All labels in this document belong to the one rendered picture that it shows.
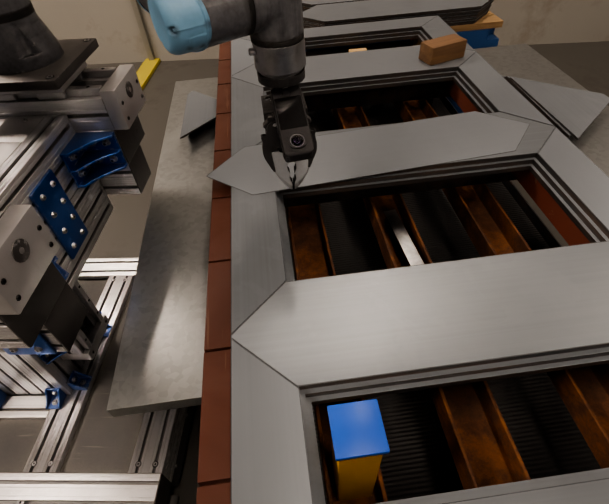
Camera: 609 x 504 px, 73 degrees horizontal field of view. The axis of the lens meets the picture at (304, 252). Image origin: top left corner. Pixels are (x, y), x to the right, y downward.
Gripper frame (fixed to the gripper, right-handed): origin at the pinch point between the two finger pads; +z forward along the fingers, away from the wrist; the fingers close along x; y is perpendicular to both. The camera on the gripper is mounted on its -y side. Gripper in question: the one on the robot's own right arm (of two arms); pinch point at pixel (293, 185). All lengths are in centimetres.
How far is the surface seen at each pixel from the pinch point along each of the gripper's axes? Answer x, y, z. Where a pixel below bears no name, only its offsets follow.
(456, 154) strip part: -36.2, 11.4, 6.7
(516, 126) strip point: -54, 19, 7
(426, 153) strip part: -30.2, 13.0, 6.6
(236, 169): 10.9, 15.7, 6.0
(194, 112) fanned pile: 26, 69, 19
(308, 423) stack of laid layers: 3.5, -39.6, 6.9
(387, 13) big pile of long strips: -47, 102, 7
